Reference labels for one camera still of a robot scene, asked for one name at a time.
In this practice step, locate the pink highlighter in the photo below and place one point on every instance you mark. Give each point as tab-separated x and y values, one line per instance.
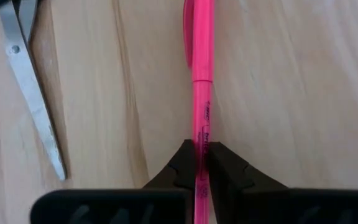
202	62

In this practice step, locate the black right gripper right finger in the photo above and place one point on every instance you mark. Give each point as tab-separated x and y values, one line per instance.
244	202

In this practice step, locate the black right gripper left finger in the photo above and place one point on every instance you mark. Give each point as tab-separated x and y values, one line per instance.
166	202

